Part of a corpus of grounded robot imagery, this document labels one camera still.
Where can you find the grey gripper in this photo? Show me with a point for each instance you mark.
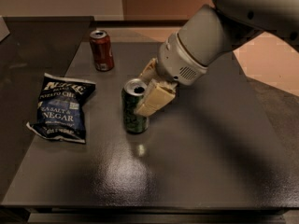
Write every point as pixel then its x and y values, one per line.
pixel 175 61

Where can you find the green soda can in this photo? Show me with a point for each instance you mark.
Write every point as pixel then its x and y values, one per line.
pixel 131 94

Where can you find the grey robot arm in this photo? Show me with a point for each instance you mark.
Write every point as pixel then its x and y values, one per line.
pixel 212 31

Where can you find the red soda can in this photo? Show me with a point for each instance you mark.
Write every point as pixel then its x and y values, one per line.
pixel 102 50

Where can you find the blue chip bag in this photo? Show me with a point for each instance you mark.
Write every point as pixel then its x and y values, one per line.
pixel 59 114

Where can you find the white paper corner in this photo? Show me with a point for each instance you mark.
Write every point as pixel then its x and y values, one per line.
pixel 4 32

